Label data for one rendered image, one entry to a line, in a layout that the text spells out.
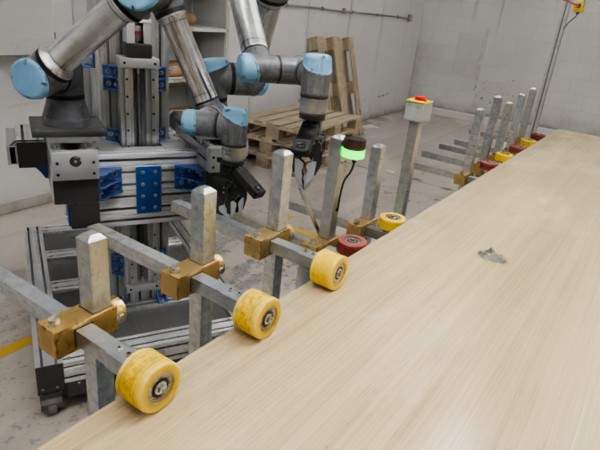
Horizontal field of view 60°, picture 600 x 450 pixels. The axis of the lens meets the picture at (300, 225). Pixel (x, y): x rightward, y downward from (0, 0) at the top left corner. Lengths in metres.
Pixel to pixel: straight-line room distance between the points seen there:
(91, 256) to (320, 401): 0.43
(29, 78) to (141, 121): 0.47
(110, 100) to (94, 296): 1.25
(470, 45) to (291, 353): 8.52
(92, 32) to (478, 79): 8.03
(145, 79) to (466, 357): 1.45
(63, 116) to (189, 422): 1.25
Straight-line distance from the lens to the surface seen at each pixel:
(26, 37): 3.63
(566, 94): 9.02
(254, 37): 1.50
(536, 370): 1.08
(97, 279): 0.91
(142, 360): 0.81
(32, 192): 4.09
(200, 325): 1.15
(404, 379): 0.95
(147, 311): 2.36
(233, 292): 1.00
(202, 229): 1.04
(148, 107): 2.02
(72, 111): 1.86
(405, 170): 1.89
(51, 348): 0.93
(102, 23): 1.62
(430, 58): 9.46
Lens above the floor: 1.47
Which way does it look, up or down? 23 degrees down
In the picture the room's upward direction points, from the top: 6 degrees clockwise
